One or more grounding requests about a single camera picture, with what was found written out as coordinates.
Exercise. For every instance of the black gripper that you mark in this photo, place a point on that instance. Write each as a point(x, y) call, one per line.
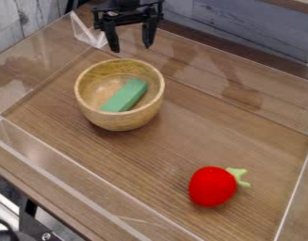
point(122, 12)

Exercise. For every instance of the brown wooden bowl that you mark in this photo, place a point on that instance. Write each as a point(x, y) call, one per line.
point(100, 81)

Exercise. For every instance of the green rectangular block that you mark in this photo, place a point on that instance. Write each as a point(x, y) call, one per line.
point(126, 96)

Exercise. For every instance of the red plush strawberry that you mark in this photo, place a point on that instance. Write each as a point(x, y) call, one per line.
point(213, 185)

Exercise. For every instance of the clear acrylic corner bracket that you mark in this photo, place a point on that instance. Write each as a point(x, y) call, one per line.
point(87, 34)

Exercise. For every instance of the clear acrylic tray wall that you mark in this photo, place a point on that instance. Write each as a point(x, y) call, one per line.
point(100, 211)

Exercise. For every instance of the black table leg bracket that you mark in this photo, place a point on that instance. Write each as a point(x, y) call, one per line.
point(31, 226)

